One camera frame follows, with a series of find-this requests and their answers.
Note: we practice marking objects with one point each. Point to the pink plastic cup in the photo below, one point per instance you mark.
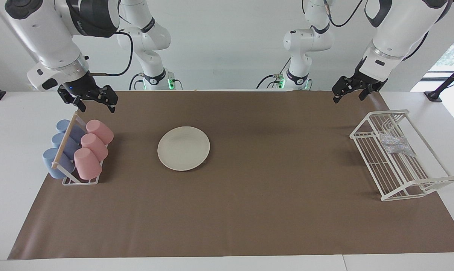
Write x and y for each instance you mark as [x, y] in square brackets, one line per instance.
[95, 146]
[100, 131]
[87, 163]

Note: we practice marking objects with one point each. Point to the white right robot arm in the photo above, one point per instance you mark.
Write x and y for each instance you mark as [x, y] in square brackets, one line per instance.
[42, 30]

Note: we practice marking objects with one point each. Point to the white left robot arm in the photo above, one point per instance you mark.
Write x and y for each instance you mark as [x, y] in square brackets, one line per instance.
[400, 26]

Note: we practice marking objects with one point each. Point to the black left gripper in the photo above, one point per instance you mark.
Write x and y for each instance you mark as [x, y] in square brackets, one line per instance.
[362, 81]

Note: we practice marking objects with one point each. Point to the green lit base connector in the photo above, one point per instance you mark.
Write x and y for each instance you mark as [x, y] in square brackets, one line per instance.
[171, 83]
[280, 81]

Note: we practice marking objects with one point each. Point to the cream round plate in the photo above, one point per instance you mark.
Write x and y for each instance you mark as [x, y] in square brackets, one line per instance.
[183, 148]

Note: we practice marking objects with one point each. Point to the white cup rack wooden bar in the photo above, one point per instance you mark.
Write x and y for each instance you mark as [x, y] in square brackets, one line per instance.
[65, 141]

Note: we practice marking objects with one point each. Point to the brown table mat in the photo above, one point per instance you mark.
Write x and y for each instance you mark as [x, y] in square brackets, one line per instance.
[249, 210]

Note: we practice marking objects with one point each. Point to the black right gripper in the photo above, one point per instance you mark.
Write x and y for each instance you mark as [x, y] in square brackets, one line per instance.
[80, 84]

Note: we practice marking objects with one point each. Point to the blue plastic cup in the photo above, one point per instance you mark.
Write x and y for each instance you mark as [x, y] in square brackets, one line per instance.
[58, 140]
[63, 126]
[50, 162]

